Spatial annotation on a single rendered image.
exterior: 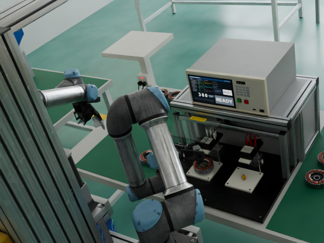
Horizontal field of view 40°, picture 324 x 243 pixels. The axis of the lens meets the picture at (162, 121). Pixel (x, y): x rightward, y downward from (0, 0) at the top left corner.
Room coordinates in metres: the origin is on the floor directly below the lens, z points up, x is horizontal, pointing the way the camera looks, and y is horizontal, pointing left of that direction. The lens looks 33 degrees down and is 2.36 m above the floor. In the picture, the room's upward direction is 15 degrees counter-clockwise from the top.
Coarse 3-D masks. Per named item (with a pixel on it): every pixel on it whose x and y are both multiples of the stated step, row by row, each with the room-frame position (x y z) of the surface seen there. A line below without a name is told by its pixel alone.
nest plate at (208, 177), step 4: (216, 164) 1.88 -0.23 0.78; (220, 164) 1.87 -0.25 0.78; (192, 168) 1.90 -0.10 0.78; (216, 168) 1.85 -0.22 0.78; (188, 172) 1.88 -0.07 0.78; (192, 172) 1.87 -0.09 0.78; (212, 172) 1.83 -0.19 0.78; (216, 172) 1.83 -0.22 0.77; (192, 176) 1.85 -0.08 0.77; (196, 176) 1.83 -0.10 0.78; (200, 176) 1.82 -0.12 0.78; (204, 176) 1.81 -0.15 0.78; (208, 176) 1.80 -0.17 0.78; (212, 176) 1.80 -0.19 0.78; (208, 180) 1.78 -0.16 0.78
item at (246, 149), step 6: (252, 144) 1.83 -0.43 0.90; (258, 144) 1.82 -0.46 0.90; (240, 150) 1.78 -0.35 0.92; (246, 150) 1.76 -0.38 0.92; (252, 150) 1.75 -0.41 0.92; (258, 150) 1.80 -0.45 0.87; (240, 156) 1.77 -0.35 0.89; (246, 156) 1.74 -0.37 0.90; (252, 156) 1.74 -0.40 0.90; (258, 156) 1.80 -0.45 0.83; (246, 162) 1.72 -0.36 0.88
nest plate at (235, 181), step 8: (240, 168) 1.80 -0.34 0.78; (232, 176) 1.75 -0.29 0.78; (240, 176) 1.74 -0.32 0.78; (248, 176) 1.72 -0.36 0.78; (256, 176) 1.71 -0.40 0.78; (232, 184) 1.70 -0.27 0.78; (240, 184) 1.68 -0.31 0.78; (248, 184) 1.67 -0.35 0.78; (256, 184) 1.66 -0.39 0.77; (248, 192) 1.62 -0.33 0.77
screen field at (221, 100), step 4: (216, 96) 1.92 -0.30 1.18; (220, 96) 1.91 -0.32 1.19; (224, 96) 1.89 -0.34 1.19; (216, 100) 1.92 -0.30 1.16; (220, 100) 1.91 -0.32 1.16; (224, 100) 1.89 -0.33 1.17; (228, 100) 1.88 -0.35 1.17; (232, 100) 1.86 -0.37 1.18; (224, 104) 1.90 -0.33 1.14; (228, 104) 1.88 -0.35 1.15; (232, 104) 1.86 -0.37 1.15
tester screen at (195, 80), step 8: (192, 80) 2.01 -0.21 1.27; (200, 80) 1.98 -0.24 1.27; (208, 80) 1.94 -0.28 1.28; (216, 80) 1.91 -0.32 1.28; (224, 80) 1.88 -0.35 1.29; (192, 88) 2.02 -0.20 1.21; (200, 88) 1.98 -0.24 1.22; (208, 88) 1.95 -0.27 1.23; (216, 88) 1.92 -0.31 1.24; (224, 88) 1.89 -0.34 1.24; (200, 96) 1.99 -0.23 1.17; (208, 96) 1.96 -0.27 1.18; (232, 96) 1.86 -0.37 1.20
